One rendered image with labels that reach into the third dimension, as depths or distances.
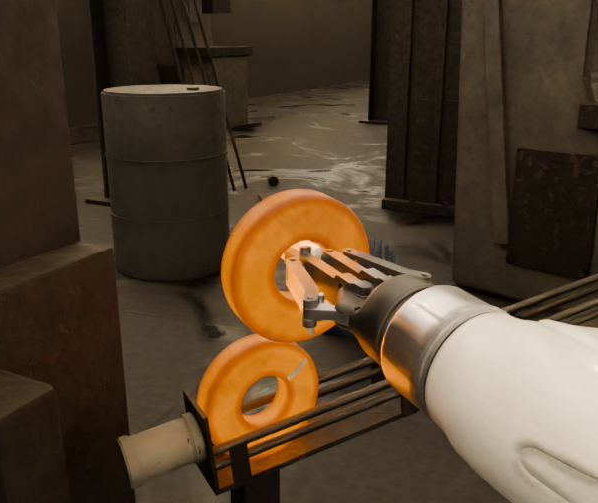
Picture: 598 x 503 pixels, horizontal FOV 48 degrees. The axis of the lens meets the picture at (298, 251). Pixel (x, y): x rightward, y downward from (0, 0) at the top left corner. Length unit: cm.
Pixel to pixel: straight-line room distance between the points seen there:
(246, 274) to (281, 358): 21
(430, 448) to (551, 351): 165
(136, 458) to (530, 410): 51
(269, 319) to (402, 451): 139
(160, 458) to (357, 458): 123
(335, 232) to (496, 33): 231
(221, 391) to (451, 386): 42
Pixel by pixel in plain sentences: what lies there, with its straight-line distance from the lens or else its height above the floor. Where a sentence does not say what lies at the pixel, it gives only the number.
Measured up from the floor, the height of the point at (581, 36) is 112.
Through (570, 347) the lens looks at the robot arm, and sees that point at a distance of 42.
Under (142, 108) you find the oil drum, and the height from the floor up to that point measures 82.
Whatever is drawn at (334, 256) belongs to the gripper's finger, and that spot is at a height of 93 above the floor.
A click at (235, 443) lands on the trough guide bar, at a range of 83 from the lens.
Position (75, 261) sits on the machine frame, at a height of 87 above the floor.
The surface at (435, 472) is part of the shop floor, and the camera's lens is 197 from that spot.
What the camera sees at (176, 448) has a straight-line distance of 82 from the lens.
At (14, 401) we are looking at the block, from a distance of 71.
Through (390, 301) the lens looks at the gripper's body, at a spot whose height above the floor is 94.
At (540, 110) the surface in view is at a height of 84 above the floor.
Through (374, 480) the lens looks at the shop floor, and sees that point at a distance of 192.
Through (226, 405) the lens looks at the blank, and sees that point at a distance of 82.
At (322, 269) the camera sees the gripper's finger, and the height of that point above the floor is 93.
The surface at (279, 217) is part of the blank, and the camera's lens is 64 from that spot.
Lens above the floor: 113
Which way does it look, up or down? 18 degrees down
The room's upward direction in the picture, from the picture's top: straight up
